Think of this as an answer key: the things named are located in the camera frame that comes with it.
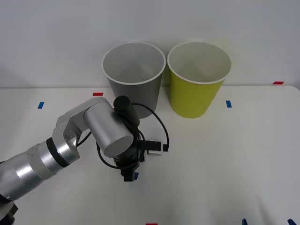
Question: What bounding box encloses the yellow-green plastic waste bin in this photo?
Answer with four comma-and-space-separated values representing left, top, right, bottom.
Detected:
166, 41, 233, 119

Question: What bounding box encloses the grey plastic waste bin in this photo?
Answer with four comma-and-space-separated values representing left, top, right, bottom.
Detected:
101, 42, 165, 120

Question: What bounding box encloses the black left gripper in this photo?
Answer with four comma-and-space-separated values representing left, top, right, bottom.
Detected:
114, 127, 145, 183

